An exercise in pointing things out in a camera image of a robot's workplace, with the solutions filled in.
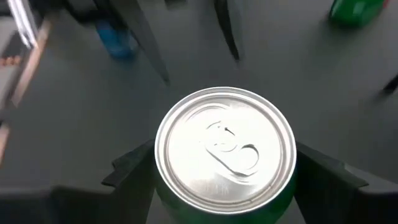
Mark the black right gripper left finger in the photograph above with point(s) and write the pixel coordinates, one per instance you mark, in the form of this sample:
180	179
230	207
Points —
130	186

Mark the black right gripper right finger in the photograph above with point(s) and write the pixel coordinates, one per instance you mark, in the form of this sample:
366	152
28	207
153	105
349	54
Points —
329	193

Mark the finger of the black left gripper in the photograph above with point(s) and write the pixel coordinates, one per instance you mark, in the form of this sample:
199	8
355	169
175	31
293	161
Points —
228	25
140	28

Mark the blue silver Red Bull can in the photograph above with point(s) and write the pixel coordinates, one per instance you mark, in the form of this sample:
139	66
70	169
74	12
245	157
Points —
116	42

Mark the wood and black table frame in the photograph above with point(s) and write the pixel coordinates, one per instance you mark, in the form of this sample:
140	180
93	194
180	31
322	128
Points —
31	68

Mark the silver metal post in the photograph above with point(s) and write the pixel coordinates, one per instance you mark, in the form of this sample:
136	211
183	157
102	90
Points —
21	21

